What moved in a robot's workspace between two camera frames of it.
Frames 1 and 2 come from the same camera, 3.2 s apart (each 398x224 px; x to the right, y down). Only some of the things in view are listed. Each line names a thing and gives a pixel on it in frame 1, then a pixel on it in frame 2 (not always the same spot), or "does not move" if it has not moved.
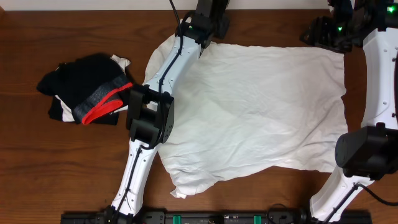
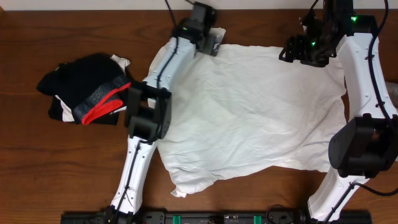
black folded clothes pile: x=87 y=90 does not move
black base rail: x=214 y=218 does not move
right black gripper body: x=334 y=36 to x=311 y=52
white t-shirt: x=239 y=108 does not move
